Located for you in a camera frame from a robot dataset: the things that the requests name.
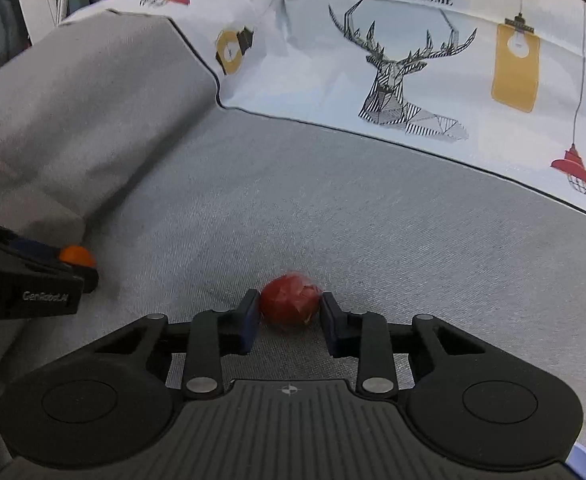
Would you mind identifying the orange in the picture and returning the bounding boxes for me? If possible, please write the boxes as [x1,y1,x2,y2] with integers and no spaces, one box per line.
[58,245,97,268]

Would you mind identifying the red fruit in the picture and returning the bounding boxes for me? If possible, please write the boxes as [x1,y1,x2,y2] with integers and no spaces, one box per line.
[259,272,322,330]

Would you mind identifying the grey printed sofa cover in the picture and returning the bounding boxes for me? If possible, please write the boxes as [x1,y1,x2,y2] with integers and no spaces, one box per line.
[0,0,586,479]

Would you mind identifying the light blue plate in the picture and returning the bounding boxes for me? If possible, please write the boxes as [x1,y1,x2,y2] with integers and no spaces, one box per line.
[566,442,586,480]

